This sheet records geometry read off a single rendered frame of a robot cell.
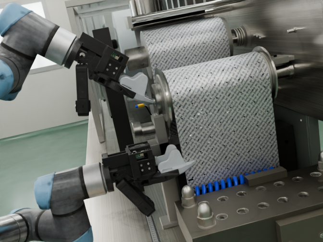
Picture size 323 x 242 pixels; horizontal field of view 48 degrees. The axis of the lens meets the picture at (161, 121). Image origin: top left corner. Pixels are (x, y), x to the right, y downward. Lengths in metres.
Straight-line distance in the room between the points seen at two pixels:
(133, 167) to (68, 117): 5.73
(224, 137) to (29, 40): 0.48
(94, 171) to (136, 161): 0.09
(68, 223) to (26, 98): 5.74
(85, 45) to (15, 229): 0.43
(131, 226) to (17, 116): 5.67
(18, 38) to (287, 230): 0.65
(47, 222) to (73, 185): 0.13
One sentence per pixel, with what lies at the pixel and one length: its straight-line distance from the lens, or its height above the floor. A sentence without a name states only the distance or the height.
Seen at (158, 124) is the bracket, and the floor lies 1.19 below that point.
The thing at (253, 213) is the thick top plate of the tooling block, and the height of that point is 1.03.
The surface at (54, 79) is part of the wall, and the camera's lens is 6.43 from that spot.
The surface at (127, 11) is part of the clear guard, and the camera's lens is 1.83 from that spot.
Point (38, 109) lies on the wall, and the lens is 6.54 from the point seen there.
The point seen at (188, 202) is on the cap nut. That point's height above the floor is 1.04.
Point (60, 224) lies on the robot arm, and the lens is 0.86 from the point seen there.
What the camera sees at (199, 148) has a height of 1.13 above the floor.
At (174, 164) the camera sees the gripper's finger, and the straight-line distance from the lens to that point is 0.84.
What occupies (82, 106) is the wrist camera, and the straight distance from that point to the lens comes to 0.82.
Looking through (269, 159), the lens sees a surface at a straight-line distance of 0.93.
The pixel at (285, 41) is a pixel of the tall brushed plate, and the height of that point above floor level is 1.32.
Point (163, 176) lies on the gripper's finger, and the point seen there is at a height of 1.10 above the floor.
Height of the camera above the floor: 1.42
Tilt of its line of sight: 15 degrees down
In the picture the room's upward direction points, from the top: 11 degrees counter-clockwise
